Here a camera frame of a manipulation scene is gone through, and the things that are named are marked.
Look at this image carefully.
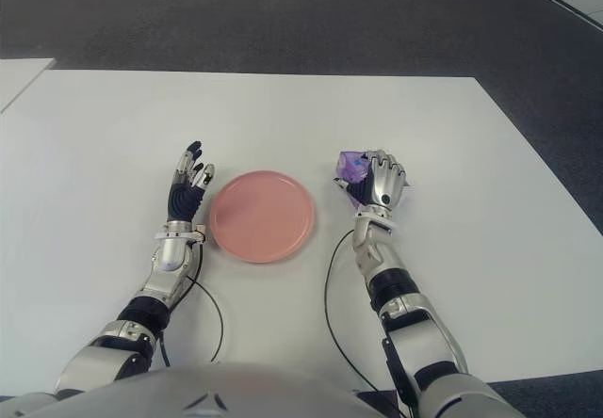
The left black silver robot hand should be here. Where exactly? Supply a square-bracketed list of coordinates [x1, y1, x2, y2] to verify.
[165, 140, 217, 225]

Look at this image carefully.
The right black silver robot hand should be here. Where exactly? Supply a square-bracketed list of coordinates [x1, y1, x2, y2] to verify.
[333, 148, 409, 211]

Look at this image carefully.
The purple tissue paper pack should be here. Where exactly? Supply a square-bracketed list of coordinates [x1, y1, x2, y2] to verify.
[334, 149, 415, 206]

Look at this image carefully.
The pink round plate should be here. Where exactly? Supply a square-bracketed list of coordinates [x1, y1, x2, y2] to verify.
[208, 169, 317, 265]

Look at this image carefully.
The silver robot torso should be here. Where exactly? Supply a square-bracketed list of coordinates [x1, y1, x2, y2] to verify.
[0, 361, 406, 418]

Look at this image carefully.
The white side table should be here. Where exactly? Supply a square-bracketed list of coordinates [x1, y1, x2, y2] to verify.
[0, 57, 57, 113]

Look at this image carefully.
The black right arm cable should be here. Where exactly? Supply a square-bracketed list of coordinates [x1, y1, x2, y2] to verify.
[323, 229, 379, 392]

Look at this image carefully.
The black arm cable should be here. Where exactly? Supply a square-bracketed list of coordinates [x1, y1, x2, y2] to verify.
[323, 229, 379, 392]
[158, 243, 226, 368]

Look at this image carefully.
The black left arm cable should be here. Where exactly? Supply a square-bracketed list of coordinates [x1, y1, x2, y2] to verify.
[158, 243, 226, 368]

